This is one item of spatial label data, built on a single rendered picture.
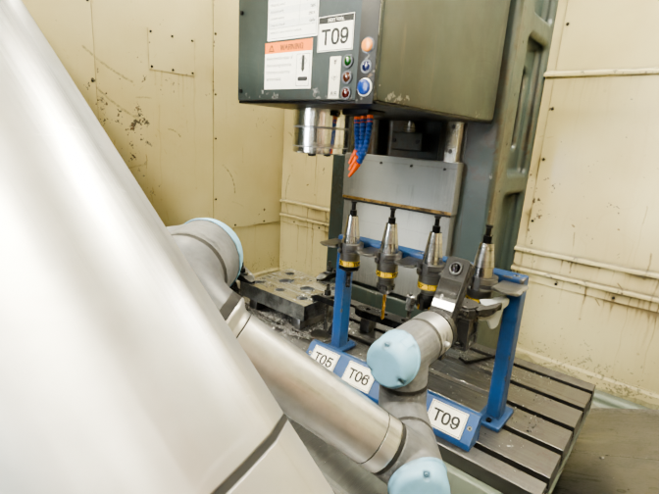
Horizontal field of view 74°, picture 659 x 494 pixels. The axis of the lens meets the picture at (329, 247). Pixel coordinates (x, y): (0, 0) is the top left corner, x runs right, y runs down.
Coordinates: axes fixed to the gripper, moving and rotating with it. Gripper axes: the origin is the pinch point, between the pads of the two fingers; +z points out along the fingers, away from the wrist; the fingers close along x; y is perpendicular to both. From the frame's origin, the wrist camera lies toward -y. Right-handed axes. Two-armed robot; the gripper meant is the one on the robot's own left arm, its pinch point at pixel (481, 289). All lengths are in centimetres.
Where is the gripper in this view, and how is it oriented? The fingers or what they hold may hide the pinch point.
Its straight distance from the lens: 94.9
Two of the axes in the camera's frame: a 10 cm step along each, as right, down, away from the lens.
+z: 6.5, -1.8, 7.4
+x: 7.6, 2.0, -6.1
